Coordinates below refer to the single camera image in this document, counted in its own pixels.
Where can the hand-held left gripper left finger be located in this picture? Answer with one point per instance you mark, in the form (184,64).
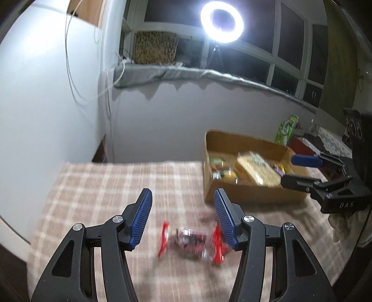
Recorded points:
(141,217)

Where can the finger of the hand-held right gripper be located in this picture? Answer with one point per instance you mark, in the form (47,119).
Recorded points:
(303,160)
(296,183)

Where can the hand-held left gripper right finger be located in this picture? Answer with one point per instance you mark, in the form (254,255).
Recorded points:
(225,217)

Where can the blue candy bar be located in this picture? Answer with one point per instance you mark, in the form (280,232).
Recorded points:
(279,169)

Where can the cardboard box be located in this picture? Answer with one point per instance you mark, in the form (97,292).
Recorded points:
(252,194)

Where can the clear red-edged snack packet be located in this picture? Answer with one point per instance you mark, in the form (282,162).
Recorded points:
(190,239)

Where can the bread loaf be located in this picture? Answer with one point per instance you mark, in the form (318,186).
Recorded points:
(257,170)

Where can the silver snack packet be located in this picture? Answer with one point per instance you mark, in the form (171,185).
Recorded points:
(216,175)

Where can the green snack packet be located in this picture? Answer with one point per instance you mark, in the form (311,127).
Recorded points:
(218,161)

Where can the person's right hand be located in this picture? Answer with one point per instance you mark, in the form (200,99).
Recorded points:
(344,228)

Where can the red box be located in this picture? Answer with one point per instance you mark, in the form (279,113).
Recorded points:
(300,145)

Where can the black object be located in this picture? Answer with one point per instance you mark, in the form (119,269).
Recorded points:
(315,142)

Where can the green tissue pack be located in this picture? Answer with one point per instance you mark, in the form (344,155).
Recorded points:
(286,130)

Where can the white lace cloth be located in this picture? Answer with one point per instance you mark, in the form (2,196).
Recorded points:
(334,139)

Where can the pink plaid blanket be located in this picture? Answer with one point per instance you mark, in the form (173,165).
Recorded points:
(87,197)

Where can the olive curtain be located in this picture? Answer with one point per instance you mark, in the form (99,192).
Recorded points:
(337,58)

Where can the black tripod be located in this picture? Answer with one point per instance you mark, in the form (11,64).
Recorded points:
(216,56)

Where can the grey windowsill cloth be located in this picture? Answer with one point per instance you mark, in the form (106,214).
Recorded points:
(139,75)

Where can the leopard print cushion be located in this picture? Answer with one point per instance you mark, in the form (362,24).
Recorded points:
(155,48)

